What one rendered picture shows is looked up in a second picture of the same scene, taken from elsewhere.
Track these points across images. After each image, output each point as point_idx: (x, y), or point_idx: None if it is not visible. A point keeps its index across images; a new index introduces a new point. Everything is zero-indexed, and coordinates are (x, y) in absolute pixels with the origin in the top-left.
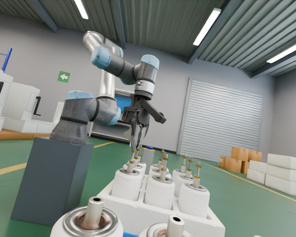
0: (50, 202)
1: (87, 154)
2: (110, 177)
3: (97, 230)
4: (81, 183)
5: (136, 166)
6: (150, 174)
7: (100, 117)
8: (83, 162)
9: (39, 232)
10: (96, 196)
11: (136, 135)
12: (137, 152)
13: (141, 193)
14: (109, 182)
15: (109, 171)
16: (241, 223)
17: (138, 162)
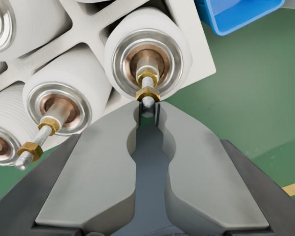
0: None
1: (142, 208)
2: (4, 188)
3: None
4: (136, 158)
5: (55, 102)
6: (33, 41)
7: None
8: (153, 188)
9: (195, 114)
10: (215, 71)
11: (191, 142)
12: (39, 142)
13: (106, 20)
14: (24, 172)
15: None
16: None
17: (4, 130)
